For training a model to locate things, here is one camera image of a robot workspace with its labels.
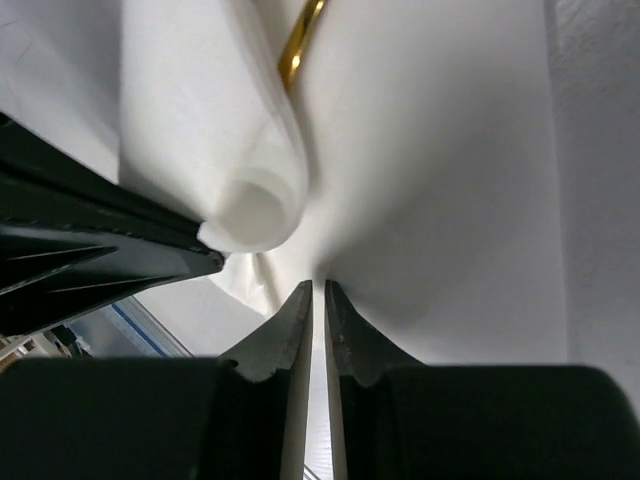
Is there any gold spoon green handle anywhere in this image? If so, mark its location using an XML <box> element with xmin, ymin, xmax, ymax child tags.
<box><xmin>278</xmin><ymin>0</ymin><xmax>328</xmax><ymax>92</ymax></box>

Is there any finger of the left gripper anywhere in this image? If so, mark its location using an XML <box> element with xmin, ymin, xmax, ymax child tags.
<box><xmin>1</xmin><ymin>222</ymin><xmax>223</xmax><ymax>336</ymax></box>
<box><xmin>1</xmin><ymin>115</ymin><xmax>210</xmax><ymax>255</ymax></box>

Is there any white paper napkin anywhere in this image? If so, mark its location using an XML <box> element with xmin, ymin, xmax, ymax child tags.
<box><xmin>1</xmin><ymin>1</ymin><xmax>568</xmax><ymax>364</ymax></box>

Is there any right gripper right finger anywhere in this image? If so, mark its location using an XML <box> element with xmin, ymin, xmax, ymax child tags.
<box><xmin>325</xmin><ymin>280</ymin><xmax>639</xmax><ymax>479</ymax></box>

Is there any aluminium mounting rail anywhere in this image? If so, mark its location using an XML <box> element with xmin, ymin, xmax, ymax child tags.
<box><xmin>101</xmin><ymin>296</ymin><xmax>192</xmax><ymax>358</ymax></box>

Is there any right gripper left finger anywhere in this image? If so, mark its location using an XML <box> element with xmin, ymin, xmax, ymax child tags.
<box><xmin>1</xmin><ymin>281</ymin><xmax>313</xmax><ymax>479</ymax></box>

